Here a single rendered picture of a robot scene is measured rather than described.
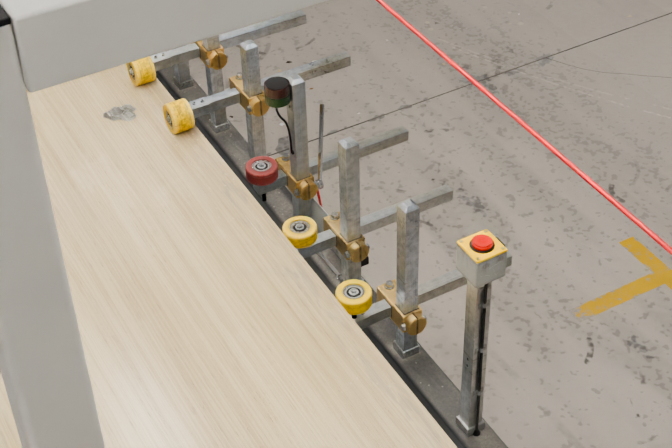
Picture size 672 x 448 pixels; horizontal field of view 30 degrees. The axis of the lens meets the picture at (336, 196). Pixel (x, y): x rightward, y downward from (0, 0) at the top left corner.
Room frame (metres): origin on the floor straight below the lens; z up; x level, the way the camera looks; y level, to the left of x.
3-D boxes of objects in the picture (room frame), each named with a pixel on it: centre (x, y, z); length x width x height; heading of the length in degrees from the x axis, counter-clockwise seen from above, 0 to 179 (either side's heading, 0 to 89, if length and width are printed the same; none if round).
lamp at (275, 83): (2.40, 0.13, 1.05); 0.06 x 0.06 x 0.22; 28
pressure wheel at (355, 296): (1.97, -0.03, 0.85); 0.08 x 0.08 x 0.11
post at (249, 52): (2.64, 0.20, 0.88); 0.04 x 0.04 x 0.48; 28
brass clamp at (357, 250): (2.22, -0.02, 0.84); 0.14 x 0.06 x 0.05; 28
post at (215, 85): (2.87, 0.32, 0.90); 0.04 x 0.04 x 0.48; 28
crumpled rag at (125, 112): (2.66, 0.55, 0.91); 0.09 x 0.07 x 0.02; 88
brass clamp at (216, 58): (2.88, 0.33, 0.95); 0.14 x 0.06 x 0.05; 28
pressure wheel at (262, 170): (2.42, 0.18, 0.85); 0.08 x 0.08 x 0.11
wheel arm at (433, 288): (2.06, -0.21, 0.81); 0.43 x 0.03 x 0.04; 118
